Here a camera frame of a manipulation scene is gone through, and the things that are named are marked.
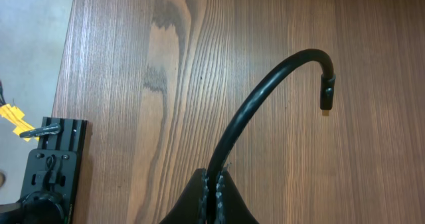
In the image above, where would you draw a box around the thick black cable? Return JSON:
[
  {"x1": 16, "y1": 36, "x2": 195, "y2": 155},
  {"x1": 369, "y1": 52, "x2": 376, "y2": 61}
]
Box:
[{"x1": 205, "y1": 48, "x2": 337, "y2": 224}]

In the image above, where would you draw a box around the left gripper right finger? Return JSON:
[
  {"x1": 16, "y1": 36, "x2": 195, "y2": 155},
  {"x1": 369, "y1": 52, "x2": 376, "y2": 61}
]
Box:
[{"x1": 215, "y1": 170, "x2": 258, "y2": 224}]

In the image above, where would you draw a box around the black mounting rail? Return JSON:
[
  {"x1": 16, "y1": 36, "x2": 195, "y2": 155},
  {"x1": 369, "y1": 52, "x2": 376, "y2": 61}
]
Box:
[{"x1": 1, "y1": 117, "x2": 88, "y2": 224}]

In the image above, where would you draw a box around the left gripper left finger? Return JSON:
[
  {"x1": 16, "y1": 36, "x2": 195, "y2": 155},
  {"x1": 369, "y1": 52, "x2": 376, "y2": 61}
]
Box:
[{"x1": 160, "y1": 169, "x2": 208, "y2": 224}]

